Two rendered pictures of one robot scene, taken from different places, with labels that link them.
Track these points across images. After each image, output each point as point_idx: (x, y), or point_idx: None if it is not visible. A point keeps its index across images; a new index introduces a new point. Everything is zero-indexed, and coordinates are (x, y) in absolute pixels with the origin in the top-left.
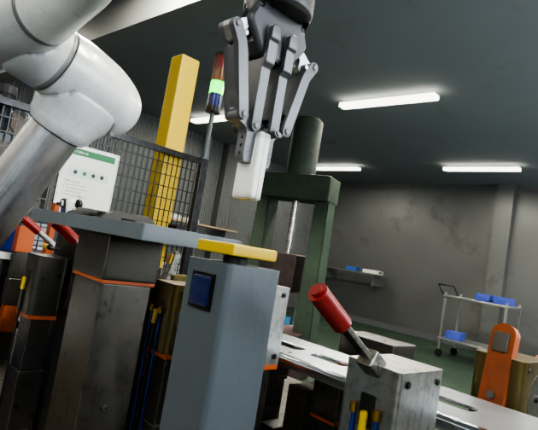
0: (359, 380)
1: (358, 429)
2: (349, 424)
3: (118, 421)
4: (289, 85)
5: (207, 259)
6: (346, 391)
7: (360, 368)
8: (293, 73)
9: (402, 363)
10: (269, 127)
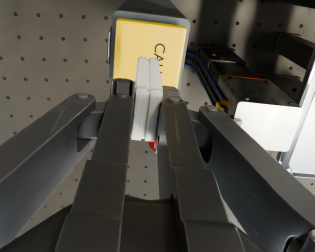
0: (230, 108)
1: (216, 104)
2: (220, 96)
3: None
4: (260, 203)
5: (110, 48)
6: (230, 95)
7: (233, 112)
8: (304, 235)
9: (267, 131)
10: (157, 142)
